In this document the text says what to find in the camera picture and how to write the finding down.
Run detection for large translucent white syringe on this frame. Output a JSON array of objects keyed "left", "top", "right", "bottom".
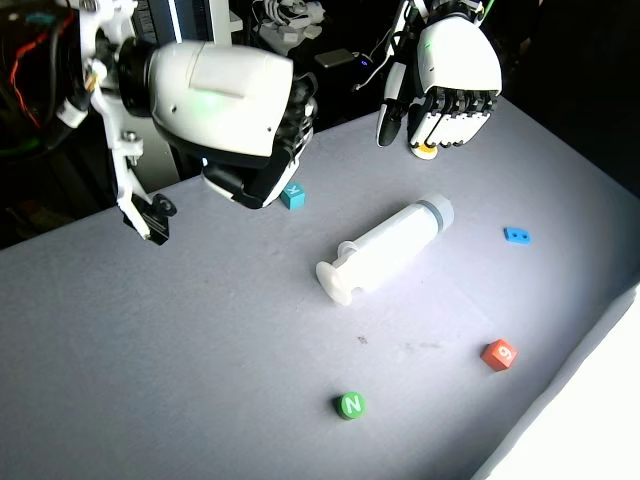
[{"left": 314, "top": 193, "right": 456, "bottom": 305}]

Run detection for grey power bank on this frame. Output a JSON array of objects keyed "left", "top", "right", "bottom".
[{"left": 313, "top": 48, "right": 357, "bottom": 70}]

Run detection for white plastic parts heap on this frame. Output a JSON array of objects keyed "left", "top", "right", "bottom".
[{"left": 254, "top": 0, "right": 326, "bottom": 56}]

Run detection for blue flat block two holes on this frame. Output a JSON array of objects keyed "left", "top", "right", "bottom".
[{"left": 502, "top": 226, "right": 533, "bottom": 246}]

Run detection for teal block with letter K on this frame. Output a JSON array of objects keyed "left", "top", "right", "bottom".
[{"left": 279, "top": 182, "right": 306, "bottom": 211}]

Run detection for red cube with number 9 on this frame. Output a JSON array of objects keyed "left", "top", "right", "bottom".
[{"left": 480, "top": 338, "right": 519, "bottom": 373}]

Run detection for green cylinder with letter N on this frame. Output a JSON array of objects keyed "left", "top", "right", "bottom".
[{"left": 333, "top": 391, "right": 368, "bottom": 421}]

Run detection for white side panel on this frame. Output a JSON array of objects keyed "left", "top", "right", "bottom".
[{"left": 469, "top": 279, "right": 640, "bottom": 480}]

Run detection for grey table cloth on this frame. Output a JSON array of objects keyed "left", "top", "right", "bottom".
[{"left": 0, "top": 94, "right": 640, "bottom": 480}]

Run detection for white cable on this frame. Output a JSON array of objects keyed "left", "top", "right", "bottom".
[{"left": 351, "top": 29, "right": 401, "bottom": 94}]

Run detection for black wrist camera white bracket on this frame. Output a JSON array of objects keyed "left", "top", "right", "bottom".
[{"left": 92, "top": 89, "right": 179, "bottom": 247}]

